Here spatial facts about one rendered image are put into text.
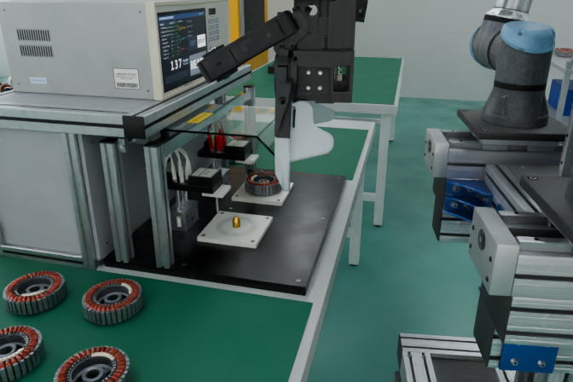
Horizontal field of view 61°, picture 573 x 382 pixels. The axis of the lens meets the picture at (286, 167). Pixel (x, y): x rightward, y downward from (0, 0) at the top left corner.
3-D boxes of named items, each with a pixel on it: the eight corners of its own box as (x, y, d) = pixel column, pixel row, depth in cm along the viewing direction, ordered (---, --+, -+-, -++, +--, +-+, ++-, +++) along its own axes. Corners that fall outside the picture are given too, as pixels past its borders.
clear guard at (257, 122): (307, 133, 121) (308, 109, 119) (284, 165, 99) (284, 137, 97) (187, 124, 129) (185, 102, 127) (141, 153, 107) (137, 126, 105)
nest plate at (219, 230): (273, 220, 128) (273, 216, 127) (256, 248, 114) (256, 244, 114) (219, 214, 131) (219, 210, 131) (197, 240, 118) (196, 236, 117)
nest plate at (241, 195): (293, 186, 150) (293, 182, 149) (281, 205, 136) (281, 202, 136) (247, 182, 153) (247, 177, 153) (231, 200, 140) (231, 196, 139)
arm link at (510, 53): (507, 85, 111) (517, 24, 107) (483, 75, 124) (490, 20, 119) (558, 85, 112) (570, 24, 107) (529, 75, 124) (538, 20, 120)
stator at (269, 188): (286, 184, 148) (286, 173, 147) (275, 199, 138) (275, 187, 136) (252, 180, 151) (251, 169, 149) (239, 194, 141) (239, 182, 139)
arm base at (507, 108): (534, 113, 127) (541, 75, 124) (558, 129, 113) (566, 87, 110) (474, 112, 129) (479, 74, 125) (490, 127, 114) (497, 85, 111)
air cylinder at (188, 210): (199, 218, 129) (197, 199, 127) (187, 232, 122) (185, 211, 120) (181, 217, 130) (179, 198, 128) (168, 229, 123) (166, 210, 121)
